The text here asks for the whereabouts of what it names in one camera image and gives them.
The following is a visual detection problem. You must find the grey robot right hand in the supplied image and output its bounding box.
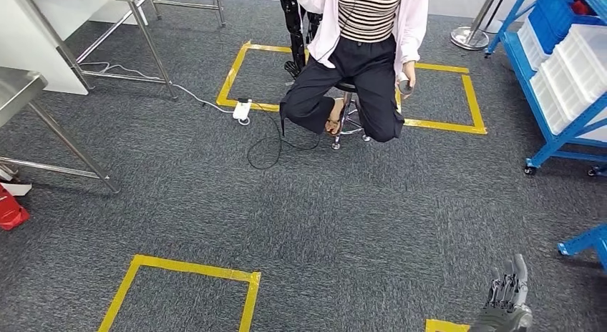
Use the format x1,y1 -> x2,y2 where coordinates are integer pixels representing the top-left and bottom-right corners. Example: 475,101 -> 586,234
469,253 -> 533,332

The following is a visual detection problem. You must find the person's hand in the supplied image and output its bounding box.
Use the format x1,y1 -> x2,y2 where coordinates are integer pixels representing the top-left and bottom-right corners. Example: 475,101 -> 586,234
400,60 -> 418,101

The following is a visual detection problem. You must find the blue metal shelf rack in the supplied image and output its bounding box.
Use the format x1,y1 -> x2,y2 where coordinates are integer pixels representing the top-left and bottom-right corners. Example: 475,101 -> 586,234
484,0 -> 607,177
557,223 -> 607,274

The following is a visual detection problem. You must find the black tripod stand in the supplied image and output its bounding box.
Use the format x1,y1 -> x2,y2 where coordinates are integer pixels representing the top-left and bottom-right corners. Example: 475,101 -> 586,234
278,0 -> 324,80

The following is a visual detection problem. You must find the person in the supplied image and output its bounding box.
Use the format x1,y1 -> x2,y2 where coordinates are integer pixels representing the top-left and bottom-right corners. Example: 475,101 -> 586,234
278,0 -> 431,144

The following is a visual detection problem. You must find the yellow tape floor square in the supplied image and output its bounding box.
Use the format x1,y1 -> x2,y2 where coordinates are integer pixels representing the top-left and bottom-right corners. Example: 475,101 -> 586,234
394,61 -> 488,136
424,318 -> 472,332

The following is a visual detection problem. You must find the chrome stanchion with round base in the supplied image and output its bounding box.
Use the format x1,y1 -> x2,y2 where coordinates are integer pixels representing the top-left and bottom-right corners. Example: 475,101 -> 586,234
449,0 -> 504,52

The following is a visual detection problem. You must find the chrome swivel stool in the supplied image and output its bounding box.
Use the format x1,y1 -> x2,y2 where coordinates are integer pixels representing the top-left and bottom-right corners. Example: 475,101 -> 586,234
331,81 -> 372,151

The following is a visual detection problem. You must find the white power strip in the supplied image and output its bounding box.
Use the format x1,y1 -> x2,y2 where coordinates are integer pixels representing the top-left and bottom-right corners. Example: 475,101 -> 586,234
231,97 -> 253,127

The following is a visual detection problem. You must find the blue plastic crate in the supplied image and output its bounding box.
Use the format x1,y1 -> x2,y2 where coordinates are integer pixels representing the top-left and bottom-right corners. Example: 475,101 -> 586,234
528,0 -> 607,57

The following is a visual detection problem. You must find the small red object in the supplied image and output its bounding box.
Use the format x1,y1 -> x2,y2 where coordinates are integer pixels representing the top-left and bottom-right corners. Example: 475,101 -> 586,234
570,0 -> 594,17

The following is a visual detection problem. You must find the white panel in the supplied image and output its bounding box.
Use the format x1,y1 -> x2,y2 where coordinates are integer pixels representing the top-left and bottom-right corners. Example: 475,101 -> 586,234
0,0 -> 108,97

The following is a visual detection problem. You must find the white flat object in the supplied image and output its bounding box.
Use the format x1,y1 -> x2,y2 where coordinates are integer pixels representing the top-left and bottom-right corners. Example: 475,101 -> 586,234
0,166 -> 34,197

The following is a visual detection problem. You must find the black floor cable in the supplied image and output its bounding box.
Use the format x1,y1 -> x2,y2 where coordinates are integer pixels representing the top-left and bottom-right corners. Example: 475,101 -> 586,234
246,99 -> 324,171

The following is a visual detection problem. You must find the white floor cable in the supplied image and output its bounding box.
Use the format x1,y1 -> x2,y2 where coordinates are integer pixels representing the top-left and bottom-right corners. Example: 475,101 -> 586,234
78,61 -> 237,116

